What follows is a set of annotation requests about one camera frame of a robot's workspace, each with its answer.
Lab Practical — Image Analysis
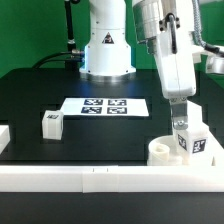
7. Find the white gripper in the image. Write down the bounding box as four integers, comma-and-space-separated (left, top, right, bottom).
154, 13, 196, 130

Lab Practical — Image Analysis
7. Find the white round stool seat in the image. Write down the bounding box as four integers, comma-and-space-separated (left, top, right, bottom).
147, 134, 214, 167

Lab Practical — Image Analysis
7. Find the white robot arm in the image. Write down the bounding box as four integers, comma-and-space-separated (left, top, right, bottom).
80, 0, 224, 130

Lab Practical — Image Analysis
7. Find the white marker sheet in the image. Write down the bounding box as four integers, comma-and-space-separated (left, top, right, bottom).
60, 98, 149, 117

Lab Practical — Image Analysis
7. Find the black pole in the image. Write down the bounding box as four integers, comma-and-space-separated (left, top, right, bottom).
64, 0, 80, 52

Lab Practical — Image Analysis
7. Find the white left fence bar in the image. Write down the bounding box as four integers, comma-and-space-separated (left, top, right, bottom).
0, 125, 10, 154

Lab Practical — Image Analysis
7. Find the white fence bar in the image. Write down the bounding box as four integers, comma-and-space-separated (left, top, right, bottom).
0, 125, 10, 154
0, 165, 224, 193

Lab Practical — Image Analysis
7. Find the white front fence bar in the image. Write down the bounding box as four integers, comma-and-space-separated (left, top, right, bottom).
0, 165, 224, 193

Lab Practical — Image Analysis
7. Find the black cable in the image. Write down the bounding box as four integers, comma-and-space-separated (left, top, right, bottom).
32, 49, 87, 69

